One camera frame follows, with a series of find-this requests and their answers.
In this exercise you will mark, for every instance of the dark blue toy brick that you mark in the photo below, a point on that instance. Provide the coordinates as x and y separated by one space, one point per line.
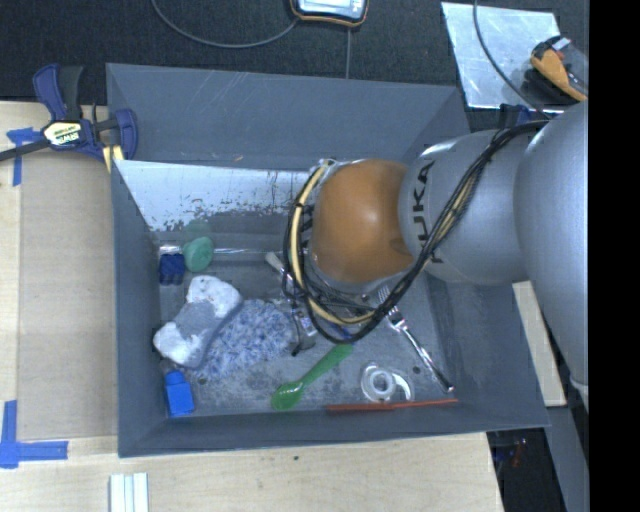
171 269

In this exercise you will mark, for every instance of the blue and white cloth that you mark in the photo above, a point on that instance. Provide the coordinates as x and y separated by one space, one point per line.
250 340

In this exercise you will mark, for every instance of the blue box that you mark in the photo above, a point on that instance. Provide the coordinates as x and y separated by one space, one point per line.
179 395

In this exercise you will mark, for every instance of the silver metal fork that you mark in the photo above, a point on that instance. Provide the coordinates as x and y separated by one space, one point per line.
420 347

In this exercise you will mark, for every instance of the grey metal bin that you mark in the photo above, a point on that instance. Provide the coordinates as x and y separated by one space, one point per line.
260 115

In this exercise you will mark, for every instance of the white and grey sponge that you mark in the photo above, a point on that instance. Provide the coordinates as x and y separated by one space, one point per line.
200 320

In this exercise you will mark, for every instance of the green plastic spoon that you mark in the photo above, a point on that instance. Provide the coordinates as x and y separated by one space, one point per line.
310 375

